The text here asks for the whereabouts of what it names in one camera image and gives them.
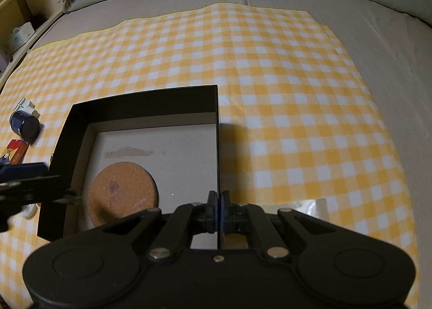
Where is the dark blue jar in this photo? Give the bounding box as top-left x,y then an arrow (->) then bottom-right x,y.
9,111 -> 42,145

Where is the yellow checked cloth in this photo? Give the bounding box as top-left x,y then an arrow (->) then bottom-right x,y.
0,2 -> 410,309

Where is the round cork coaster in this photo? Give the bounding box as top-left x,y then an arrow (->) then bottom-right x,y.
87,163 -> 159,227

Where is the white tissue box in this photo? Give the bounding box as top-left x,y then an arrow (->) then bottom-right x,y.
3,23 -> 35,53

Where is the black cardboard box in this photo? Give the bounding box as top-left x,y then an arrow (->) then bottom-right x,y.
36,85 -> 221,249

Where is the white plug adapter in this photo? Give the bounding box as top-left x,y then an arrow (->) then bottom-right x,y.
18,98 -> 41,119

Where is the red card box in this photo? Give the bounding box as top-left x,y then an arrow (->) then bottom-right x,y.
2,139 -> 28,165

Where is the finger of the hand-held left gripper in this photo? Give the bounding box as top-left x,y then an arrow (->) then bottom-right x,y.
0,162 -> 48,184
0,176 -> 82,210

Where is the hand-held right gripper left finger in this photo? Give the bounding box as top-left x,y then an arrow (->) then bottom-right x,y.
99,191 -> 219,260

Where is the small white object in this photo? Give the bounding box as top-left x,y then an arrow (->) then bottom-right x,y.
22,204 -> 40,220

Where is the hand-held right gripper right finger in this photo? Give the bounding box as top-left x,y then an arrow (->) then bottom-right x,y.
220,191 -> 333,258

